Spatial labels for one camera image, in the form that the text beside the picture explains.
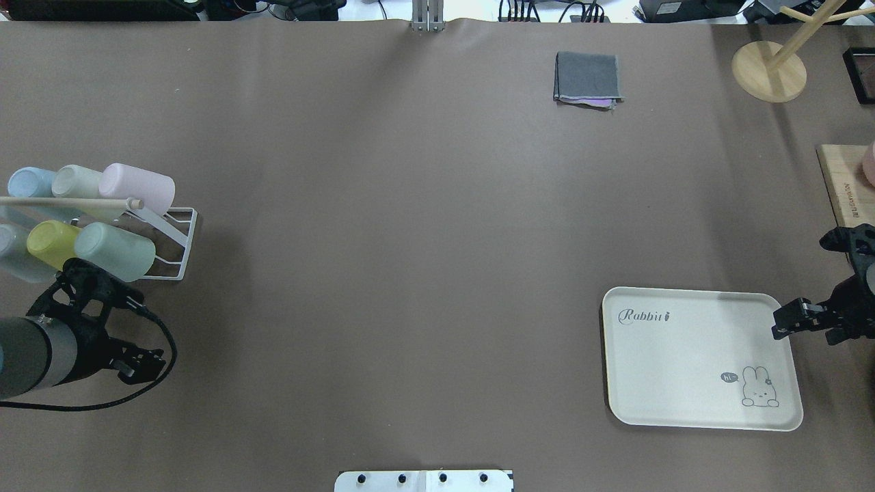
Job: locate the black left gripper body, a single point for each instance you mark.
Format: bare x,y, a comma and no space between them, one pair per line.
93,352

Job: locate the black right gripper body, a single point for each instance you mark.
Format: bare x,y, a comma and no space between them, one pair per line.
850,313

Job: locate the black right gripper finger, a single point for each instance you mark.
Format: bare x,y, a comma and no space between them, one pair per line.
799,315

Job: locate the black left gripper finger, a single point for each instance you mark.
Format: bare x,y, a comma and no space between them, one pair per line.
139,366
122,297

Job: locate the green cup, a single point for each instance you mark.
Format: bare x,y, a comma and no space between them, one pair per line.
121,253

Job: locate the cream rabbit tray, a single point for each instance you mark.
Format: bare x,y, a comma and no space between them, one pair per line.
697,359

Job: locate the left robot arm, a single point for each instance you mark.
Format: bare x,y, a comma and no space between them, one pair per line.
25,358

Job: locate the yellow cup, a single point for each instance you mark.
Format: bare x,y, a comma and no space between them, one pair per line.
53,242

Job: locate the grey blue cup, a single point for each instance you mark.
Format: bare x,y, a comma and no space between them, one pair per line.
16,259

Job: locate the pink cup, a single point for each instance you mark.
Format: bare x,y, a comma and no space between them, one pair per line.
121,181

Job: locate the cream cup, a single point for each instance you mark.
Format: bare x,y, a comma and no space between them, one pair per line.
74,181

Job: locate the light blue cup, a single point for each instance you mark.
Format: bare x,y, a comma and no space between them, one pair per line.
35,182

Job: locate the black glass rack tray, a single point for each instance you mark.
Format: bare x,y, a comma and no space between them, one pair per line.
859,63

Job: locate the wooden cutting board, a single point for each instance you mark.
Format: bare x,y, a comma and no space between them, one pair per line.
850,194

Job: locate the wooden mug tree stand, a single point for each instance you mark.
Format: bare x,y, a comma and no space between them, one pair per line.
773,72

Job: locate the grey folded cloth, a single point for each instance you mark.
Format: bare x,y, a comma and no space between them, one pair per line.
587,79

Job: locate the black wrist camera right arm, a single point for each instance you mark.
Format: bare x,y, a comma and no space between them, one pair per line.
856,242

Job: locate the white wire cup rack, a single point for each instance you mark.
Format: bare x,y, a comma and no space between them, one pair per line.
172,233

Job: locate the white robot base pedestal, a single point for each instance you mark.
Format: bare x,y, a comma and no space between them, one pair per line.
426,480

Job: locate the aluminium frame post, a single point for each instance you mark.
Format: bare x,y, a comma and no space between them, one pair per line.
427,16

